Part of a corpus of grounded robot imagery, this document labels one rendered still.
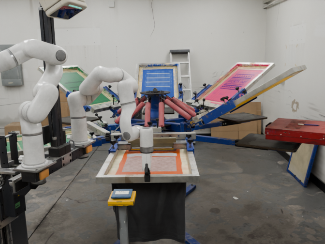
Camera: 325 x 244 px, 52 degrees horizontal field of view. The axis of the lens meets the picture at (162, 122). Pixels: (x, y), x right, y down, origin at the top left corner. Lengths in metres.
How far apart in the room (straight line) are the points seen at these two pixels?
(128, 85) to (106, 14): 4.86
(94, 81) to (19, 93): 5.28
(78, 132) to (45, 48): 0.64
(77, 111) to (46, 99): 0.46
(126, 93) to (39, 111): 0.48
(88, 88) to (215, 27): 4.84
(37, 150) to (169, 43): 5.05
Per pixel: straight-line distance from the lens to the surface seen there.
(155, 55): 6.49
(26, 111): 1.60
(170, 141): 2.43
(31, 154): 1.70
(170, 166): 2.13
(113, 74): 1.86
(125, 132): 1.79
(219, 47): 6.56
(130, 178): 1.89
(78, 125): 2.04
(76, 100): 2.01
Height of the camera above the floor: 1.65
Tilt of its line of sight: 11 degrees down
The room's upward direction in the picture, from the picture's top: 1 degrees counter-clockwise
